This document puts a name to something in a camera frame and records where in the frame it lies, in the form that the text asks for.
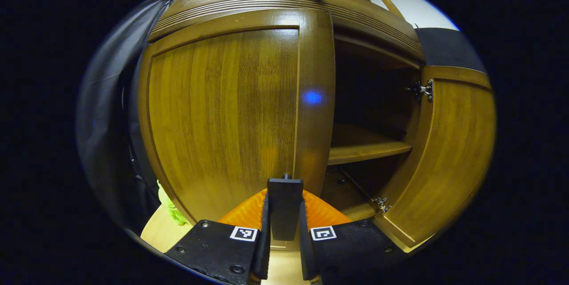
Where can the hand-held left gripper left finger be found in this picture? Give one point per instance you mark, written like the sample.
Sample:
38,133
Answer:
213,249

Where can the wooden double-door shoe cabinet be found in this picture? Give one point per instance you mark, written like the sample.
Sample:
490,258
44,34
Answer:
378,98

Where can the wooden shoe cabinet door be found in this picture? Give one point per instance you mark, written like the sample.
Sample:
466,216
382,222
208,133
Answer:
453,151
222,111

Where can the metal door hinge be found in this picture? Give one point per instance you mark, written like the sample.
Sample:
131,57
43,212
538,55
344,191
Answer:
424,90
382,205

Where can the lime green cloth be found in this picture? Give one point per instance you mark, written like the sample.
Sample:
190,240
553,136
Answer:
171,207

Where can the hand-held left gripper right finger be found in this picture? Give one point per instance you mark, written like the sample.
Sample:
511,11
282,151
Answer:
351,249

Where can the wooden inner shelf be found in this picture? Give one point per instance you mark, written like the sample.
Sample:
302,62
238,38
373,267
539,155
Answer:
360,147

